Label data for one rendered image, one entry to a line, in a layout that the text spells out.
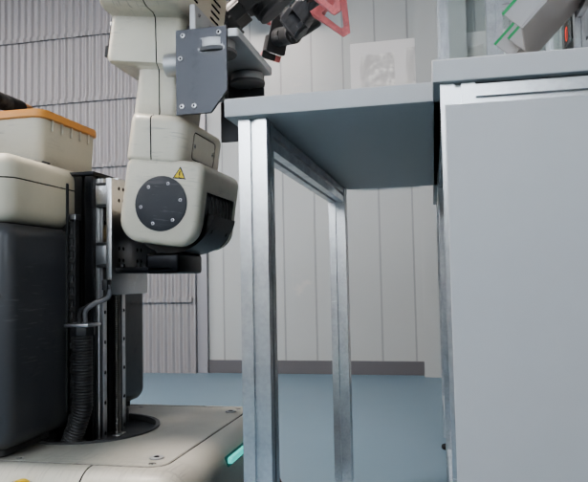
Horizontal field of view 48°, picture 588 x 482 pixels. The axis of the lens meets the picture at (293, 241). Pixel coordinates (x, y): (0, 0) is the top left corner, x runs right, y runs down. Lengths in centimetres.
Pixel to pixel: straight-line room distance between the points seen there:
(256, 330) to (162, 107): 53
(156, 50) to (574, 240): 87
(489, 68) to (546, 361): 38
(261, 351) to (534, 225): 44
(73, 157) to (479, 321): 97
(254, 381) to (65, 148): 70
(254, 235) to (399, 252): 307
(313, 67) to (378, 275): 137
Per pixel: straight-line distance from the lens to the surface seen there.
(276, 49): 216
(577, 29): 153
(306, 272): 415
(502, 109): 91
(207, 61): 128
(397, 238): 408
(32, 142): 143
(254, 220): 104
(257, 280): 103
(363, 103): 101
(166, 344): 440
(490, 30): 285
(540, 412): 90
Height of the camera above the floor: 58
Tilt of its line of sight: 3 degrees up
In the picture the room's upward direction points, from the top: 1 degrees counter-clockwise
